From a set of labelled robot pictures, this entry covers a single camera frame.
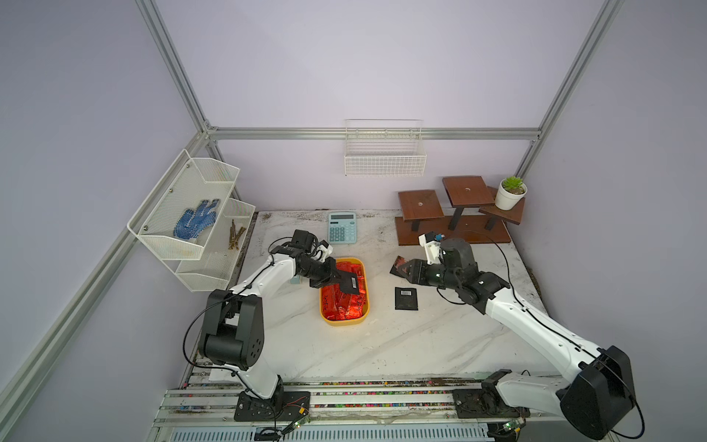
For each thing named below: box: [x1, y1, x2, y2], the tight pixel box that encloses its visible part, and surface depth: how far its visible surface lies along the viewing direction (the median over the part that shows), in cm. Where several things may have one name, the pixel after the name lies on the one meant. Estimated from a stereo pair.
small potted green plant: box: [494, 175, 529, 211], surface depth 97 cm
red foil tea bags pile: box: [321, 261, 367, 322], surface depth 90 cm
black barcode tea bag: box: [394, 286, 418, 311], surface depth 97 cm
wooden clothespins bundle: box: [228, 219, 247, 251], surface depth 97 cm
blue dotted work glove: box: [173, 198, 221, 241], surface depth 78 cm
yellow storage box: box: [319, 256, 371, 326], surface depth 90 cm
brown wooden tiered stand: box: [394, 175, 526, 246], surface depth 104 cm
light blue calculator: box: [327, 211, 358, 245], surface depth 114 cm
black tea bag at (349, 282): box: [337, 269, 360, 295], surface depth 90 cm
